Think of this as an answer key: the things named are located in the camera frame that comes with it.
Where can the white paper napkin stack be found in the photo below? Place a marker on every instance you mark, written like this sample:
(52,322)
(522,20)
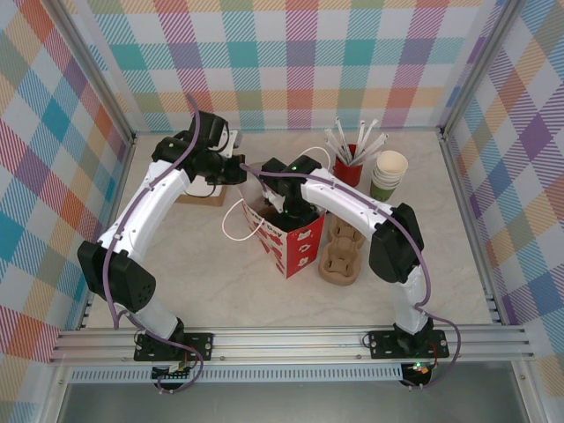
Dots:
(196,189)

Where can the green left controller board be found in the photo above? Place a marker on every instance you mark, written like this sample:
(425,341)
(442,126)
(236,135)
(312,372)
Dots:
(172,372)

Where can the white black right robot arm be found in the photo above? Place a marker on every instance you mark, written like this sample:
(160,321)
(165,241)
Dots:
(343,200)

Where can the stack of paper cups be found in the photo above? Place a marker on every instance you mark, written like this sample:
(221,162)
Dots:
(384,195)

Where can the brown pulp cup carrier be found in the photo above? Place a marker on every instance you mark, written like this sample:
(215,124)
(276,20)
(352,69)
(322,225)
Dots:
(346,247)

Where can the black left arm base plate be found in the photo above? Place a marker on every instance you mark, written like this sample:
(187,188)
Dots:
(200,346)

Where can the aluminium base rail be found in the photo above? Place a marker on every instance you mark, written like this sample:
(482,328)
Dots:
(286,343)

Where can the white wrapped stir stick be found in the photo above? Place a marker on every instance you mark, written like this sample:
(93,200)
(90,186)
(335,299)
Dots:
(375,147)
(337,143)
(361,134)
(343,134)
(369,135)

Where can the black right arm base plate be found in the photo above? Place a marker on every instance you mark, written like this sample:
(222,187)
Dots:
(383,343)

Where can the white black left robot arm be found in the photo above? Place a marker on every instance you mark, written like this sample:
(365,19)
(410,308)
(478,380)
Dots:
(150,211)

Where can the red white paper gift bag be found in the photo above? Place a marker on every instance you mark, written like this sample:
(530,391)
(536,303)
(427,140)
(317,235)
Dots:
(304,251)

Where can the right controller board with lights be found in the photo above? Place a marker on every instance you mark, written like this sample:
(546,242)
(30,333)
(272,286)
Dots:
(418,368)

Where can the aluminium frame post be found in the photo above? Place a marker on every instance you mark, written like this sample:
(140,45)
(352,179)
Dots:
(50,396)
(524,392)
(103,75)
(479,66)

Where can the red stick holder cup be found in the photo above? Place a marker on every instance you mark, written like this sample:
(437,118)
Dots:
(348,172)

